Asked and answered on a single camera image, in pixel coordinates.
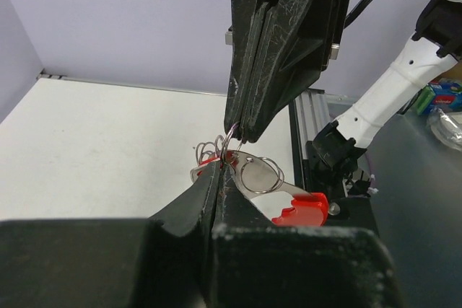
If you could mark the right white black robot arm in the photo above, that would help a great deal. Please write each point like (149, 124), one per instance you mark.
(434, 48)

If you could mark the aluminium frame rail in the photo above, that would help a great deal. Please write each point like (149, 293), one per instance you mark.
(309, 113)

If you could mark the clear plastic bag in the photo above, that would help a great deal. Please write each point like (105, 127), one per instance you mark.
(446, 127)

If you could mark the red round key tag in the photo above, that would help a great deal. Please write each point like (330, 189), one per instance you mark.
(292, 206)

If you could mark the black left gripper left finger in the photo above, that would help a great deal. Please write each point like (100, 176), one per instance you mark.
(194, 209)

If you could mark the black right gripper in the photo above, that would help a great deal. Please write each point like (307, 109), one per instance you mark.
(279, 48)

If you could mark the green product box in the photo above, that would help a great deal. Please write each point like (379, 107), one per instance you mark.
(444, 94)

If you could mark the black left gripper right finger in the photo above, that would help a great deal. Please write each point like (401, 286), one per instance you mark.
(235, 209)

